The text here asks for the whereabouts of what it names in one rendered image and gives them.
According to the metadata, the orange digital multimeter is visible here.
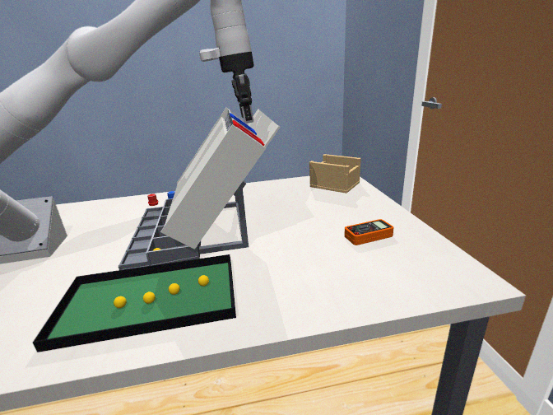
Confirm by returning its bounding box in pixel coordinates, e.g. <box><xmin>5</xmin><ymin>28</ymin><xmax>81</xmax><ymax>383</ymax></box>
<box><xmin>344</xmin><ymin>219</ymin><xmax>394</xmax><ymax>245</ymax></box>

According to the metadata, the wooden crate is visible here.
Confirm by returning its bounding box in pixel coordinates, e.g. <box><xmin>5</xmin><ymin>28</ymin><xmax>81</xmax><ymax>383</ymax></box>
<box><xmin>309</xmin><ymin>154</ymin><xmax>361</xmax><ymax>194</ymax></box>

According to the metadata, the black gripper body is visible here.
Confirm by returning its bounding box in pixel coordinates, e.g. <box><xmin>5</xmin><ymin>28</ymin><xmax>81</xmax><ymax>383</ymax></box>
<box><xmin>219</xmin><ymin>52</ymin><xmax>253</xmax><ymax>77</ymax></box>

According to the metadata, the red square band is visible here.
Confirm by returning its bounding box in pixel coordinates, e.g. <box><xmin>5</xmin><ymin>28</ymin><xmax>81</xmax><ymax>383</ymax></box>
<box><xmin>232</xmin><ymin>120</ymin><xmax>264</xmax><ymax>146</ymax></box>

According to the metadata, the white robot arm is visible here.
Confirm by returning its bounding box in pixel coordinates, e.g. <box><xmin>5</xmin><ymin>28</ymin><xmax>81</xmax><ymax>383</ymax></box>
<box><xmin>0</xmin><ymin>0</ymin><xmax>252</xmax><ymax>242</ymax></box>

